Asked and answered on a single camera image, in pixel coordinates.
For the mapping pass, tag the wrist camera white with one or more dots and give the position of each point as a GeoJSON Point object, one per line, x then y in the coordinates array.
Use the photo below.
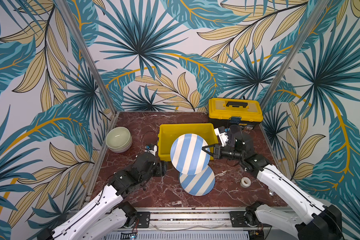
{"type": "Point", "coordinates": [222, 134]}
{"type": "Point", "coordinates": [152, 149]}

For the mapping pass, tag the yellow plastic bin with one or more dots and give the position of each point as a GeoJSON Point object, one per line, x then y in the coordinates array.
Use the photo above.
{"type": "Point", "coordinates": [170, 132]}

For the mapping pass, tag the white tape roll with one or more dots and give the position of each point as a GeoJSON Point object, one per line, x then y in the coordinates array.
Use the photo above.
{"type": "Point", "coordinates": [245, 182]}

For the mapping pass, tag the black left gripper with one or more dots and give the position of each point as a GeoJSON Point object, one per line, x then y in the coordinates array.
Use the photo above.
{"type": "Point", "coordinates": [162, 167]}

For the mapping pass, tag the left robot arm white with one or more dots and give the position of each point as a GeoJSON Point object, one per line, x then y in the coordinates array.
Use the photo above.
{"type": "Point", "coordinates": [109, 210]}

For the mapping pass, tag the yellow black toolbox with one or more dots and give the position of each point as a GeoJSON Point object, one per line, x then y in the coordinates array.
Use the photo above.
{"type": "Point", "coordinates": [226, 112]}

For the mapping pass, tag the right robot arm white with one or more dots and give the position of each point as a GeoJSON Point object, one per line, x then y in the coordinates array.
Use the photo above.
{"type": "Point", "coordinates": [326, 226]}

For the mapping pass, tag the blue white striped plate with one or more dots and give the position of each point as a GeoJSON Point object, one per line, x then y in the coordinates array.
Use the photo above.
{"type": "Point", "coordinates": [187, 155]}

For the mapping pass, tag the metal base rail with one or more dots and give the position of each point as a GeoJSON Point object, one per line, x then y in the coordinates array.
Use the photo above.
{"type": "Point", "coordinates": [192, 222]}

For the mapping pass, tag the green bowl top of stack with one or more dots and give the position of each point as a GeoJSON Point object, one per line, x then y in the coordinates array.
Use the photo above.
{"type": "Point", "coordinates": [118, 137]}

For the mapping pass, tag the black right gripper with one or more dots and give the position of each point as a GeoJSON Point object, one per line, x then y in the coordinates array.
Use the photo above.
{"type": "Point", "coordinates": [217, 151]}

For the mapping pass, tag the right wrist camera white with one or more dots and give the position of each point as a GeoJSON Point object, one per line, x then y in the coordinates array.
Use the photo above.
{"type": "Point", "coordinates": [222, 134]}

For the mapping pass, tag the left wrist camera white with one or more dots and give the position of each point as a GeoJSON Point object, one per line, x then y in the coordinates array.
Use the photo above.
{"type": "Point", "coordinates": [152, 149]}

